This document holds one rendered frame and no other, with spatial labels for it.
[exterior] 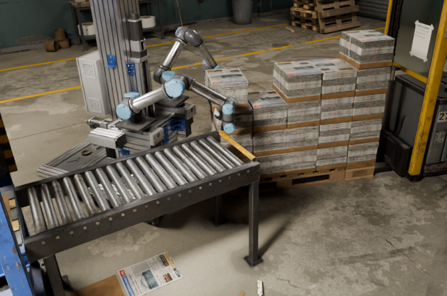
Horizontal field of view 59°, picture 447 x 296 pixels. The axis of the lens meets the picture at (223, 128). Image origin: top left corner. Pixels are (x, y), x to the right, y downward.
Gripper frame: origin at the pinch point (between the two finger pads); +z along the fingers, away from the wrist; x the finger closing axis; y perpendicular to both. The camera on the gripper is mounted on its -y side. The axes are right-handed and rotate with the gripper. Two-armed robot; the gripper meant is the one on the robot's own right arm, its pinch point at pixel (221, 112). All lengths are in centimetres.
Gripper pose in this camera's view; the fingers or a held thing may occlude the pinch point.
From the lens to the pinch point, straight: 302.4
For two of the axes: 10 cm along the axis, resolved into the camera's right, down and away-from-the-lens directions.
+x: -9.9, 1.0, -1.4
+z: -1.7, -4.3, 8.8
